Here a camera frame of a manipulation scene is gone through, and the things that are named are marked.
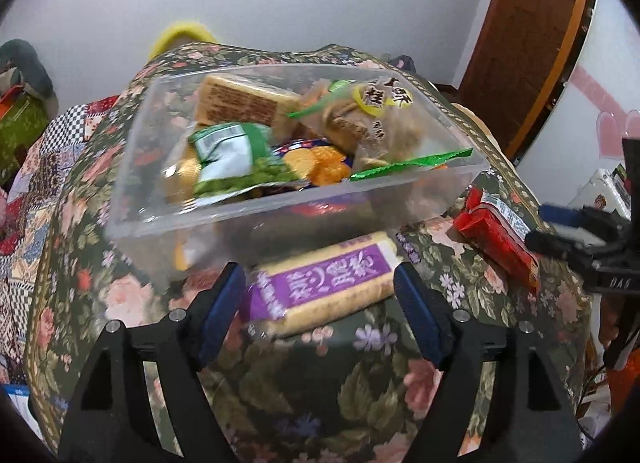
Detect brown wooden door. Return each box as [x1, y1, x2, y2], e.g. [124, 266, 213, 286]
[457, 0, 601, 161]

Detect floral blanket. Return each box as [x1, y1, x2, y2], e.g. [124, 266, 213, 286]
[22, 40, 593, 463]

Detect yellow foam tube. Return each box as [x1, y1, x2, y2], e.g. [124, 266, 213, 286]
[149, 19, 221, 61]

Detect clear plastic box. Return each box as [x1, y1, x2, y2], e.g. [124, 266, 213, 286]
[102, 63, 488, 289]

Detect green pea packet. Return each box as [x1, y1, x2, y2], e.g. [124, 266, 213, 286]
[189, 123, 297, 200]

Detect blue biscuit packet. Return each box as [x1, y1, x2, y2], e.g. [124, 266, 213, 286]
[272, 140, 351, 186]

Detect white printed box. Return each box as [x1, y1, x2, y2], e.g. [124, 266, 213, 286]
[570, 166, 633, 219]

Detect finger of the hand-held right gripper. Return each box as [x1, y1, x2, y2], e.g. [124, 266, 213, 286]
[537, 202, 626, 234]
[524, 228, 601, 264]

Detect red snack packet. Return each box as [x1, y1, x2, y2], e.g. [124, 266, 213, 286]
[452, 186, 542, 294]

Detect green patterned box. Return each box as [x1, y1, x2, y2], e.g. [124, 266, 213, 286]
[0, 88, 51, 184]

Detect clear packet with green seals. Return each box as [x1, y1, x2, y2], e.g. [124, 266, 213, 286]
[286, 77, 474, 183]

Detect pink heart wall sticker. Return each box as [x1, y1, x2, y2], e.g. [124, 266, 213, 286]
[592, 108, 640, 159]

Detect yellow wafer packet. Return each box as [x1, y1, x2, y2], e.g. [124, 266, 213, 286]
[164, 157, 201, 205]

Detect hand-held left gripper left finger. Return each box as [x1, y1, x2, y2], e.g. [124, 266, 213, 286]
[59, 260, 247, 463]

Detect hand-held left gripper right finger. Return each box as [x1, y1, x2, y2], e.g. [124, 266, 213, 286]
[392, 260, 583, 463]

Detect tan wafer packet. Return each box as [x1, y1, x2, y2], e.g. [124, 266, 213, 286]
[194, 74, 302, 140]

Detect patchwork quilt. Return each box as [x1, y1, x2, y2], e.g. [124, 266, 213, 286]
[0, 93, 126, 359]

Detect purple label biscuit packet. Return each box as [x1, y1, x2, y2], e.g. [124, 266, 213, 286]
[245, 232, 403, 339]

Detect orange snack packet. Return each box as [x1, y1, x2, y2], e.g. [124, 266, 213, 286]
[300, 83, 331, 109]

